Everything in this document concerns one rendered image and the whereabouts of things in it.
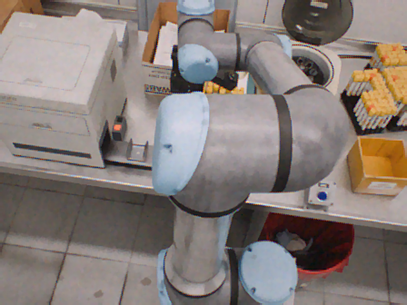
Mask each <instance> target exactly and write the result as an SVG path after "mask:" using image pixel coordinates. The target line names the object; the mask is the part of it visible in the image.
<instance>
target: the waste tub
mask: <svg viewBox="0 0 407 305"><path fill-rule="evenodd" d="M357 137H358V139H357V140H356V142H355V143H354V145H353V146H352V148H351V150H350V151H349V153H348V154H347V159H348V163H349V172H350V176H351V185H352V192H355V193H363V194H380V195H389V196H397V195H398V194H399V193H400V192H401V191H402V190H403V188H405V186H407V151H406V148H405V142H404V140H397V139H389V138H380V137H364V136H357Z"/></svg>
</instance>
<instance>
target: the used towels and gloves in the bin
mask: <svg viewBox="0 0 407 305"><path fill-rule="evenodd" d="M278 234H280V235H278ZM276 238H277V239H276ZM276 238H274V240H275V241H278V243H279V245H281V246H282V247H283V248H284V249H285V250H287V251H288V252H289V253H290V255H292V257H293V258H295V265H296V267H297V268H299V269H306V270H309V269H310V268H307V267H309V266H310V265H312V264H313V262H314V261H312V260H313V258H314V257H315V256H316V253H317V251H309V252H307V251H308V250H309V248H310V247H311V246H312V243H313V238H310V241H309V243H308V244H307V246H306V245H305V241H303V240H302V239H300V237H299V236H298V235H297V234H295V233H289V232H288V230H287V229H286V228H285V231H280V232H278V233H276ZM314 254H315V255H314ZM311 255H312V256H311Z"/></svg>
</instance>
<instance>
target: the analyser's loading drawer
mask: <svg viewBox="0 0 407 305"><path fill-rule="evenodd" d="M153 149H154V146H153V145H148V141H146V143H133V139H132V138H131V139H130V142H119V141H116V140H106V139H104V141H103V143H102V145H101V151H102V154H103V156H104V160H107V161H117V162H129V163H132V164H137V165H146V166H150V167H153ZM137 152H139V154H137Z"/></svg>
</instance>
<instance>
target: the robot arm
mask: <svg viewBox="0 0 407 305"><path fill-rule="evenodd" d="M176 10H177V22H178V45H176V44H174V46H173V49H172V53H171V60H172V72H171V75H170V93H177V94H170V95H169V96H166V97H165V98H164V99H163V100H162V101H161V103H160V106H159V108H158V114H157V118H156V126H155V132H154V149H153V188H154V190H155V191H156V192H158V193H163V194H165V195H168V198H169V199H170V201H171V202H172V203H173V205H174V243H173V244H172V246H171V247H170V248H168V249H167V250H161V251H160V252H159V254H158V259H157V267H156V279H157V289H158V298H159V301H160V304H161V305H283V303H284V302H286V301H287V300H288V299H289V298H290V297H291V296H292V294H293V291H294V289H295V286H296V284H297V273H298V270H297V267H296V265H295V262H294V260H293V257H292V255H290V253H289V252H288V251H287V250H285V249H284V248H283V247H282V246H281V245H279V244H278V243H274V242H272V241H257V242H255V243H252V244H251V245H249V246H247V247H246V248H229V249H226V248H225V243H226V241H227V236H228V233H229V228H230V226H231V220H232V217H233V213H235V212H237V211H238V210H239V209H240V208H242V207H243V205H244V203H245V202H246V201H247V199H248V198H249V195H250V194H251V193H278V192H298V191H303V190H305V189H308V188H310V187H312V186H314V185H315V184H317V183H318V182H320V181H322V180H323V179H325V177H327V176H328V175H329V174H330V173H331V172H332V171H333V170H334V169H335V167H337V165H338V164H339V162H340V160H341V159H342V156H343V155H344V152H345V151H346V146H347V144H348V142H349V120H348V117H347V115H346V112H345V111H344V108H343V107H342V104H341V103H340V102H339V100H338V99H337V98H336V97H335V96H334V95H333V93H331V92H330V91H329V90H328V89H327V88H325V87H323V86H320V85H319V84H313V83H312V81H310V79H308V78H307V76H306V75H305V74H304V73H303V72H302V70H301V69H300V68H299V67H298V65H297V64H295V63H294V62H293V60H292V44H291V40H290V37H288V36H287V35H282V34H227V33H216V32H215V31H214V26H213V11H214V10H215V7H214V0H178V5H177V7H176ZM173 72H174V73H173ZM237 72H245V73H249V74H250V75H251V77H252V78H253V82H254V84H255V85H256V88H257V89H258V92H259V93H260V94H204V85H205V82H206V81H207V82H209V81H210V82H212V83H214V84H217V85H219V86H221V87H222V88H225V89H226V90H229V91H230V92H231V91H232V90H233V89H235V88H236V87H237V84H238V81H239V74H238V73H237Z"/></svg>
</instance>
